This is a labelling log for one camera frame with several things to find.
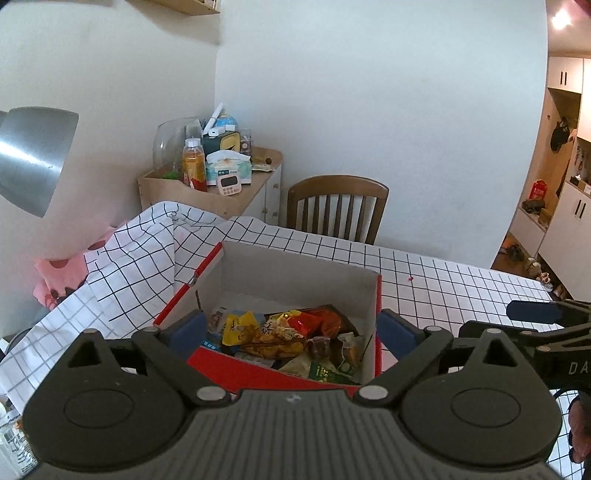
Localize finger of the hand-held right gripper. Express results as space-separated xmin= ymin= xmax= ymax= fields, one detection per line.
xmin=459 ymin=320 xmax=561 ymax=352
xmin=505 ymin=300 xmax=566 ymax=326

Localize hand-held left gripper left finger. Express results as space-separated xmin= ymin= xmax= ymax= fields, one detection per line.
xmin=60 ymin=309 xmax=232 ymax=407

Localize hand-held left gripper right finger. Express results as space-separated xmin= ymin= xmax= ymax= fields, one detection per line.
xmin=353 ymin=308 xmax=541 ymax=407

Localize small bread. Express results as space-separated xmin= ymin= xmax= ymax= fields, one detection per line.
xmin=337 ymin=332 xmax=365 ymax=372

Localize yellow candy packet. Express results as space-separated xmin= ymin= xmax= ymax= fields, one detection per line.
xmin=222 ymin=311 xmax=259 ymax=347

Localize red brown snack packet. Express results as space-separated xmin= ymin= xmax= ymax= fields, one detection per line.
xmin=300 ymin=307 xmax=352 ymax=340

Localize green chip packet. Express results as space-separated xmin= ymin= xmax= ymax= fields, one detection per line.
xmin=309 ymin=360 xmax=363 ymax=386

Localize clear orange snack bag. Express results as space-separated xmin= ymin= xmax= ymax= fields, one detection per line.
xmin=240 ymin=314 xmax=319 ymax=358

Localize cream triangular snack packet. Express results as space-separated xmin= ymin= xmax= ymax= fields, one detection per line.
xmin=277 ymin=355 xmax=315 ymax=377

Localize red cardboard box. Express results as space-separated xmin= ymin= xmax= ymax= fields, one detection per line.
xmin=152 ymin=240 xmax=384 ymax=398

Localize person's right hand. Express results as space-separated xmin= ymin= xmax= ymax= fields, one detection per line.
xmin=568 ymin=396 xmax=591 ymax=462

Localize white checked tablecloth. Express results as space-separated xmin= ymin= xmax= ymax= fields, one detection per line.
xmin=0 ymin=199 xmax=591 ymax=476

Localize white lower cabinet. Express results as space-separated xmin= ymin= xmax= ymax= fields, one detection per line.
xmin=538 ymin=180 xmax=591 ymax=301

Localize pink dotted cloth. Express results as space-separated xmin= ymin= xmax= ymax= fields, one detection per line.
xmin=32 ymin=226 xmax=116 ymax=310

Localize light wooden side cabinet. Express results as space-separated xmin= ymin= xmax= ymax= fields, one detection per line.
xmin=137 ymin=148 xmax=283 ymax=227

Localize wooden slatted chair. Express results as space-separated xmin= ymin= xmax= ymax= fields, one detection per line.
xmin=286 ymin=174 xmax=390 ymax=245

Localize orange juice bottle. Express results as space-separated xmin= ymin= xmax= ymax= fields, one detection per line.
xmin=181 ymin=137 xmax=208 ymax=192

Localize pale green tissue box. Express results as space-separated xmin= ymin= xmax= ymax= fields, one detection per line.
xmin=205 ymin=151 xmax=252 ymax=185

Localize black hanging bag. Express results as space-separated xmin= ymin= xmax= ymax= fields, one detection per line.
xmin=549 ymin=117 xmax=578 ymax=153

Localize clear glass bowl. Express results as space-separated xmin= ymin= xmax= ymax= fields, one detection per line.
xmin=152 ymin=117 xmax=204 ymax=178

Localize green yellow box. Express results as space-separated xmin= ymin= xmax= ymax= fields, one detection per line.
xmin=203 ymin=130 xmax=242 ymax=155

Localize white labelled container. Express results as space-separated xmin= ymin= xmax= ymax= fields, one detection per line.
xmin=0 ymin=404 xmax=38 ymax=480

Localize white tube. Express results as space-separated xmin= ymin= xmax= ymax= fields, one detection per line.
xmin=203 ymin=102 xmax=225 ymax=134

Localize metal lamp shade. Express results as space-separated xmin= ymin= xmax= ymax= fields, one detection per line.
xmin=0 ymin=107 xmax=79 ymax=219

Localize white upper wall cabinets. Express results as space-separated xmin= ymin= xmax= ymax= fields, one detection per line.
xmin=547 ymin=55 xmax=585 ymax=95

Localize wooden wall shelf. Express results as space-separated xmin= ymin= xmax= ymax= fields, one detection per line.
xmin=134 ymin=0 xmax=221 ymax=16

